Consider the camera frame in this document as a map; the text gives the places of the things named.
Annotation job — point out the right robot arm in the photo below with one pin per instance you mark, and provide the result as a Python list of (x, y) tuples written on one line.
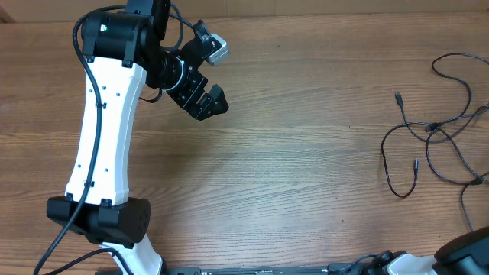
[(464, 255)]

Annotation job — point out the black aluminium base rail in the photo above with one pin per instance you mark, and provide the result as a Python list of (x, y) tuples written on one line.
[(341, 268)]

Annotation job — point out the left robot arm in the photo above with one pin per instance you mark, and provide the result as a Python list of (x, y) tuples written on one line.
[(121, 50)]

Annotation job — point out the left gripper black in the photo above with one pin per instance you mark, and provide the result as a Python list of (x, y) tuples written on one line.
[(202, 110)]

